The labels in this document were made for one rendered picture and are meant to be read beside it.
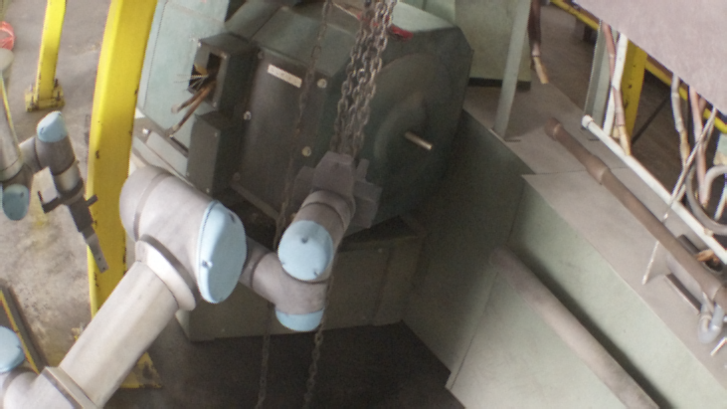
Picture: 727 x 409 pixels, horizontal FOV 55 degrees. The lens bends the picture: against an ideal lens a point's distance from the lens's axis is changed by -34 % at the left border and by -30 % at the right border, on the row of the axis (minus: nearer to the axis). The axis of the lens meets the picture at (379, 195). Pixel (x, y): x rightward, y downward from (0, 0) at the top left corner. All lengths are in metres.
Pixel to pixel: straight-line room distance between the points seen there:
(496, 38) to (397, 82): 0.57
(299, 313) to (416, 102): 0.59
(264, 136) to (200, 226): 0.79
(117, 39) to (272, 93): 0.45
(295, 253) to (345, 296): 0.94
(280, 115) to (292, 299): 0.46
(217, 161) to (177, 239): 0.84
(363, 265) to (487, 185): 0.36
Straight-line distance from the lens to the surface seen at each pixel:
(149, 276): 1.10
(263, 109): 1.87
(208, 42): 1.88
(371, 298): 2.39
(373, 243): 2.22
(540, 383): 1.97
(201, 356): 2.19
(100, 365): 1.06
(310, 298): 1.48
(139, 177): 1.19
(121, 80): 1.66
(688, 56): 1.60
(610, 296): 1.76
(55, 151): 1.55
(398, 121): 1.89
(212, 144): 1.92
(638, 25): 1.70
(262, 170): 1.90
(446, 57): 1.99
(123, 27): 1.61
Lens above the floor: 1.41
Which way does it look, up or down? 28 degrees down
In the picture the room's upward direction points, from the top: 13 degrees clockwise
